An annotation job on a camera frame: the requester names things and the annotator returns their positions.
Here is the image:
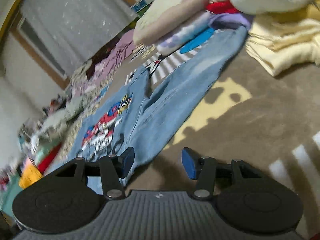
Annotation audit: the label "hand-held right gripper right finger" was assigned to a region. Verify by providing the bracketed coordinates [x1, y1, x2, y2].
[181, 147, 266, 201]

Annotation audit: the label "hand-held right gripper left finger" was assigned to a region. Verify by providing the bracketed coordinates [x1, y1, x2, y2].
[53, 146, 136, 201]

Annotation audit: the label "blue printed jeans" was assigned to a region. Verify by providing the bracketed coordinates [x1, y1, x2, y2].
[74, 26, 249, 196]

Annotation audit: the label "red garment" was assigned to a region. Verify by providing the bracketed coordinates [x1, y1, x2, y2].
[37, 142, 62, 175]

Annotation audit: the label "grey padded jacket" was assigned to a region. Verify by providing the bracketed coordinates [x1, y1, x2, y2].
[39, 94, 86, 136]

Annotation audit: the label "yellow knitted sweater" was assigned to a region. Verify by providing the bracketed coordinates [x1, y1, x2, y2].
[18, 164, 43, 190]

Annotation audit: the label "purple quilt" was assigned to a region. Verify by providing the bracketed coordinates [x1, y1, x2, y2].
[72, 28, 137, 96]

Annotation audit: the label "teal storage box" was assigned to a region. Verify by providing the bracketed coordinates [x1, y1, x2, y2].
[0, 174, 23, 218]

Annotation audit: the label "floral folded blanket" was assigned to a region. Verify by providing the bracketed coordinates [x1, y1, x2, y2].
[156, 12, 216, 56]

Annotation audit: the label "pink folded blanket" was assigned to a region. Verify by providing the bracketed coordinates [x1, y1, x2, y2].
[132, 0, 210, 46]

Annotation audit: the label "purple garment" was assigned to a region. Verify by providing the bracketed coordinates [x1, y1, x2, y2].
[208, 12, 253, 31]

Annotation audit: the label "grey curtain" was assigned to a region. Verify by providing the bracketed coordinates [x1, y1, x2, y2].
[19, 0, 137, 63]

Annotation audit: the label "pale yellow garment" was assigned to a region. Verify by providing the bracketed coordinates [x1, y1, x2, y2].
[244, 4, 320, 77]

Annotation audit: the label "red folded cloth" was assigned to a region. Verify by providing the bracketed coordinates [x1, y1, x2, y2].
[206, 0, 242, 15]

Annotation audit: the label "wooden window frame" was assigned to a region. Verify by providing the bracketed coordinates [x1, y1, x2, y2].
[9, 0, 141, 91]

